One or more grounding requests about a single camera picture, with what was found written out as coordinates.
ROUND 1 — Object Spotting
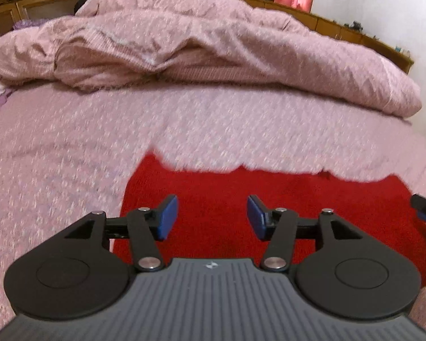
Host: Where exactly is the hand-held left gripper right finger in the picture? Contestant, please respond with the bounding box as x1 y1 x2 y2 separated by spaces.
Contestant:
247 195 368 273

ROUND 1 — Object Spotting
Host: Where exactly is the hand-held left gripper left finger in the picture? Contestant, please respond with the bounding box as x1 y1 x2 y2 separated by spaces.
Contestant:
59 194 179 273

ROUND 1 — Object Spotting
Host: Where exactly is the red knit sweater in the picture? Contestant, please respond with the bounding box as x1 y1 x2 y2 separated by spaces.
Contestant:
110 151 426 288

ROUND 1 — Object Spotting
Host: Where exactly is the pink bed sheet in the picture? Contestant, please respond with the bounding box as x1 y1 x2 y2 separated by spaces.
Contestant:
0 82 426 338

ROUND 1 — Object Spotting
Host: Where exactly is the pink crumpled duvet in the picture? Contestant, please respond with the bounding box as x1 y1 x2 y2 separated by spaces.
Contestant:
0 0 423 118

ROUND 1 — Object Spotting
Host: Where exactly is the wooden headboard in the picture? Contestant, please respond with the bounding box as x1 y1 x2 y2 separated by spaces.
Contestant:
231 0 414 73

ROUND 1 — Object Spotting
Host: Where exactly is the wooden cabinet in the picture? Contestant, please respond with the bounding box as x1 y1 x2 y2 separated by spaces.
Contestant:
0 0 92 43

